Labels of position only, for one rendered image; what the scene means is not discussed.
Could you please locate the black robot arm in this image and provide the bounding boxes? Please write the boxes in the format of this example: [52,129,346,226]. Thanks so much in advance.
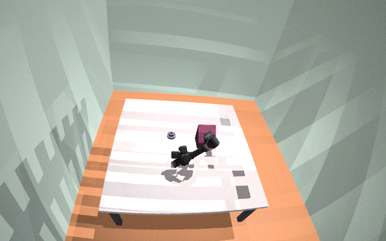
[171,131,220,168]

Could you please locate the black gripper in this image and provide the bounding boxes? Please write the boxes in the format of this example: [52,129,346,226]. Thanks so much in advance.
[171,151,185,159]

